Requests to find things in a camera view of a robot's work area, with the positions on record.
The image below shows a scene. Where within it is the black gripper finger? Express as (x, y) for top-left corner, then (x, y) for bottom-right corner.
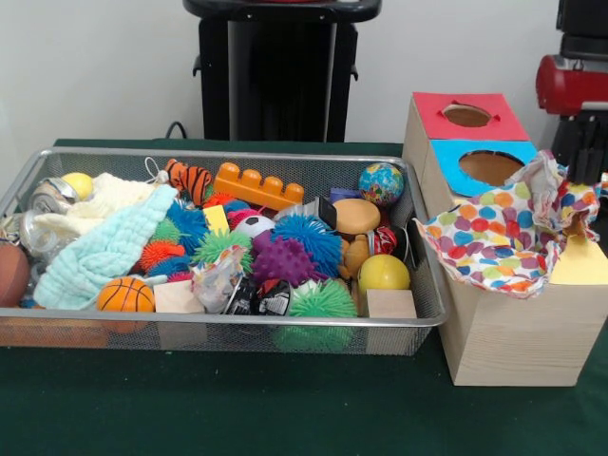
(587, 115), (605, 185)
(568, 117), (588, 185)

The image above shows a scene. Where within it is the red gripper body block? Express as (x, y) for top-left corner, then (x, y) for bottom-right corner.
(535, 54), (608, 118)

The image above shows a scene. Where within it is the polka dot cloth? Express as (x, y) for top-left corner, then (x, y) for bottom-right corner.
(411, 180), (569, 301)
(504, 149), (603, 244)

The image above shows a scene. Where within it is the wooden box with three holes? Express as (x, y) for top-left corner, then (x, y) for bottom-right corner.
(402, 91), (608, 389)

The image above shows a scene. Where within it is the shallow mesh toy bin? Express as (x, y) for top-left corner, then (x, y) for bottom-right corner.
(0, 146), (450, 356)

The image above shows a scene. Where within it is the black upright bar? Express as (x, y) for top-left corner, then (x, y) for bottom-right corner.
(550, 115), (608, 175)

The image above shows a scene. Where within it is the globe print ball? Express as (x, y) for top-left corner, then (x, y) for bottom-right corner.
(358, 161), (405, 206)

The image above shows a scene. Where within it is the smooth yellow ball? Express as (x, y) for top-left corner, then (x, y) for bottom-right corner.
(358, 254), (411, 295)

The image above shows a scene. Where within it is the purple spiky ball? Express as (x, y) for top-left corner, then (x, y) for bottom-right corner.
(250, 231), (318, 288)

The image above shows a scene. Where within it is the dark green tablecloth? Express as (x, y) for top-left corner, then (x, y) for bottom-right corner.
(0, 137), (608, 456)

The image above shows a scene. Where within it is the cream knitted cloth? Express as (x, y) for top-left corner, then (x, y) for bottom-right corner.
(32, 171), (158, 238)

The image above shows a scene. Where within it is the orange toy basketball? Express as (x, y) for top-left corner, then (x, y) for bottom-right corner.
(96, 276), (157, 314)

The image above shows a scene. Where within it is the light blue cloth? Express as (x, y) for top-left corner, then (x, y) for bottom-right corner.
(31, 183), (180, 311)

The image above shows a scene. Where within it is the brown toy football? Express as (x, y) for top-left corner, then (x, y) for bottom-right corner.
(0, 243), (32, 309)

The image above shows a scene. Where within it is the blue stringy ball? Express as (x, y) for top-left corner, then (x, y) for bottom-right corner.
(271, 213), (346, 279)

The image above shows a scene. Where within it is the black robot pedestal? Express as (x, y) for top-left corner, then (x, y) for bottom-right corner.
(182, 0), (384, 143)

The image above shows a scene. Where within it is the green stringy ball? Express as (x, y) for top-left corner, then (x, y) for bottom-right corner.
(192, 230), (255, 267)
(287, 278), (359, 318)

